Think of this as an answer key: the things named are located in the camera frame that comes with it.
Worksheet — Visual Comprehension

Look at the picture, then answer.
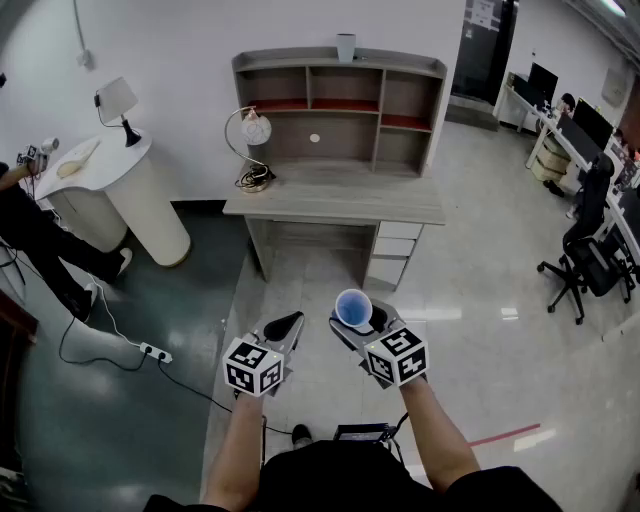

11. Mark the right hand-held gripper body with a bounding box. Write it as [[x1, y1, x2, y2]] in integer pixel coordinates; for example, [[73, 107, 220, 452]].
[[357, 326, 431, 389]]

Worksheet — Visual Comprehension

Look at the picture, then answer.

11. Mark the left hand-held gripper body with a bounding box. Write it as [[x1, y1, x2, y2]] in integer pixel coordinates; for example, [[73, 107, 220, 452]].
[[222, 332, 295, 399]]

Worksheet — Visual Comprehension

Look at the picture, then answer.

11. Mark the blue plastic cup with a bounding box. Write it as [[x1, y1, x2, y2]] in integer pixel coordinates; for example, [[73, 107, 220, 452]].
[[334, 288, 374, 335]]

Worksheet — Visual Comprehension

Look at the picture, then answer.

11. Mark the person's left forearm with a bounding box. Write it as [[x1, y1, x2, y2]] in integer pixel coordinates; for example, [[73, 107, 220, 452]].
[[198, 392, 267, 507]]

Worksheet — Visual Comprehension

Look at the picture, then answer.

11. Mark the person's right forearm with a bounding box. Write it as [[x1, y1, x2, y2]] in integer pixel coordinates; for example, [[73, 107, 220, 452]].
[[398, 381, 483, 496]]

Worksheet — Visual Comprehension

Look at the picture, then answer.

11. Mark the white cabinet drawer front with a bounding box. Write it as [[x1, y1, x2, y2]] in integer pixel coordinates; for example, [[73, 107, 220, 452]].
[[376, 222, 424, 241], [373, 238, 418, 258], [368, 256, 413, 290]]

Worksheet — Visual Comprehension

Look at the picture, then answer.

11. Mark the grey wooden desk with hutch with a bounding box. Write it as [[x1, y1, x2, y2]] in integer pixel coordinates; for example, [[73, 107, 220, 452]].
[[222, 160, 447, 293]]

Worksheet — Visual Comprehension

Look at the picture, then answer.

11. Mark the gold arc globe lamp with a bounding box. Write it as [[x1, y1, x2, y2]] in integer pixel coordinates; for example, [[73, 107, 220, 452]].
[[223, 105, 275, 194]]

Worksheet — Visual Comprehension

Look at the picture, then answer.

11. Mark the long white office desk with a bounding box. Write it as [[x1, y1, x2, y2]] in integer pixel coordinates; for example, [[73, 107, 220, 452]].
[[524, 112, 640, 261]]

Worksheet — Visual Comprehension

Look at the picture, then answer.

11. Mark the black computer monitor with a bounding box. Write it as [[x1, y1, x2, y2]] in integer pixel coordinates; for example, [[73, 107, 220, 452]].
[[528, 62, 560, 107], [571, 97, 615, 152]]

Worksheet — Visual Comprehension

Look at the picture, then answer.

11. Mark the black waist device box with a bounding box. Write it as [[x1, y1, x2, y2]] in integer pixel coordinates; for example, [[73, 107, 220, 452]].
[[333, 422, 396, 444]]

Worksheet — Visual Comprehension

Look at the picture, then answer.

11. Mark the white power strip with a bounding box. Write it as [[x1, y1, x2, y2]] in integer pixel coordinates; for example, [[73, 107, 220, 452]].
[[139, 341, 174, 364]]

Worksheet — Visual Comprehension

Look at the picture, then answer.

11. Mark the red floor tape strip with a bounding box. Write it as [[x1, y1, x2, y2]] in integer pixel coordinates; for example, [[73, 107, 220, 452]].
[[468, 423, 542, 448]]

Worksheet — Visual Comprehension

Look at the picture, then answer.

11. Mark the person's black shirt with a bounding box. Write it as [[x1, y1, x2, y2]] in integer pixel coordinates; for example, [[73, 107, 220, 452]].
[[142, 438, 566, 512]]

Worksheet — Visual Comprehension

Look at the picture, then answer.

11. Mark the black office chair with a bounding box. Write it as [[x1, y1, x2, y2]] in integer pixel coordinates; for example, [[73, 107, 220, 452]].
[[537, 152, 640, 326]]

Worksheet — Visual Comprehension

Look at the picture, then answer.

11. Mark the cream storage crate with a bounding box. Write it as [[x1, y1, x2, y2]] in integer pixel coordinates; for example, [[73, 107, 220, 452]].
[[530, 137, 572, 183]]

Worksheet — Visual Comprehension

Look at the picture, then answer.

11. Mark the pale blue tall vase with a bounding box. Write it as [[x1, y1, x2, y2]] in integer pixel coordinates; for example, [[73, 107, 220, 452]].
[[335, 33, 358, 64]]

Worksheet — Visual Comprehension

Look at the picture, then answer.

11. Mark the white shade table lamp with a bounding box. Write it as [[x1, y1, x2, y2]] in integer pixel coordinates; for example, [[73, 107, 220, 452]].
[[93, 76, 143, 149]]

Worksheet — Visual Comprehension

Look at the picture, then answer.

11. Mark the black door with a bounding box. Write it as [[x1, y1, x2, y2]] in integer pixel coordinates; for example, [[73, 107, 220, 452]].
[[449, 0, 520, 102]]

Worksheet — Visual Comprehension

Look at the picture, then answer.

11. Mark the black floor cable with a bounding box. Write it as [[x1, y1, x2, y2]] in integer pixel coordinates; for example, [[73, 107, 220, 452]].
[[157, 358, 294, 435], [58, 313, 151, 372]]

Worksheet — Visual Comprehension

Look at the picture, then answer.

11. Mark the black device cable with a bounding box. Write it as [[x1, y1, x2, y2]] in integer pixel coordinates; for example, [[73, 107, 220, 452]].
[[388, 412, 412, 467]]

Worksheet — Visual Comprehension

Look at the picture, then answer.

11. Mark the white power cable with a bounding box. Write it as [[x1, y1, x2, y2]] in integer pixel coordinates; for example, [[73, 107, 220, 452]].
[[88, 272, 147, 351]]

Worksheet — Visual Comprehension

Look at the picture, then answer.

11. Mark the black coiled lamp cord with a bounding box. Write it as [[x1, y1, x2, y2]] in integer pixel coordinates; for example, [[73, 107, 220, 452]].
[[236, 165, 278, 191]]

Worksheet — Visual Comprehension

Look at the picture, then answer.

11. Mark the white round pedestal table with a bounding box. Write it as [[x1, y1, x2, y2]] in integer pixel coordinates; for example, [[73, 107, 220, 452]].
[[34, 127, 193, 268]]

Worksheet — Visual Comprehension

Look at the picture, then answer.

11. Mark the grey wall outlet with conduit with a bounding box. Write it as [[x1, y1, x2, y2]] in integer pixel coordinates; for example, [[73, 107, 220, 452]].
[[71, 0, 97, 70]]

